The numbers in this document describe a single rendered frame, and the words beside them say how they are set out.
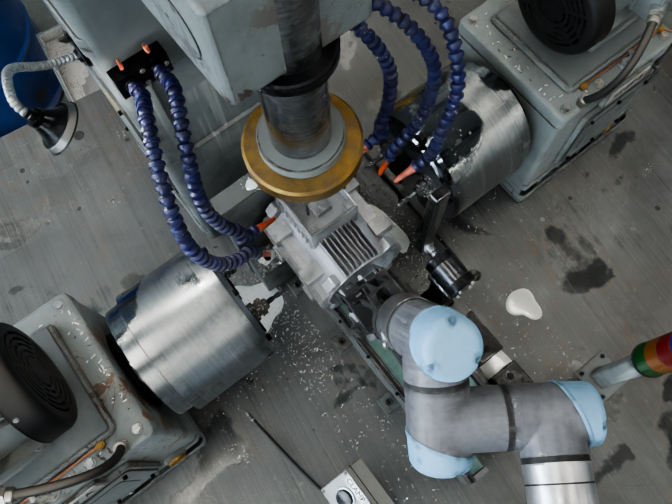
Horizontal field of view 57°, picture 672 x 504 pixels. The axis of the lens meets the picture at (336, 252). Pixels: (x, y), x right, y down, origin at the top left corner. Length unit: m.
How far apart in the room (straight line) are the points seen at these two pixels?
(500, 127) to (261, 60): 0.61
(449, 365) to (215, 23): 0.41
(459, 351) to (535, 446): 0.14
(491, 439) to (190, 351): 0.52
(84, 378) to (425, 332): 0.59
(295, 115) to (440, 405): 0.38
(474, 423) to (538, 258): 0.79
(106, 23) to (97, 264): 0.78
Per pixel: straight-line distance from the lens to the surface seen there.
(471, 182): 1.16
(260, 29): 0.63
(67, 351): 1.09
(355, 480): 1.06
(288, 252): 1.15
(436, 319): 0.67
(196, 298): 1.04
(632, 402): 1.46
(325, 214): 1.11
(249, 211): 1.15
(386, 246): 1.11
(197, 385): 1.07
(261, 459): 1.35
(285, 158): 0.89
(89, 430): 1.05
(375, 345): 1.24
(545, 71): 1.23
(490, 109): 1.17
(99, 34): 0.86
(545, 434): 0.74
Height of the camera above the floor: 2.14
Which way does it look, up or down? 71 degrees down
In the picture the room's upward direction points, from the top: 6 degrees counter-clockwise
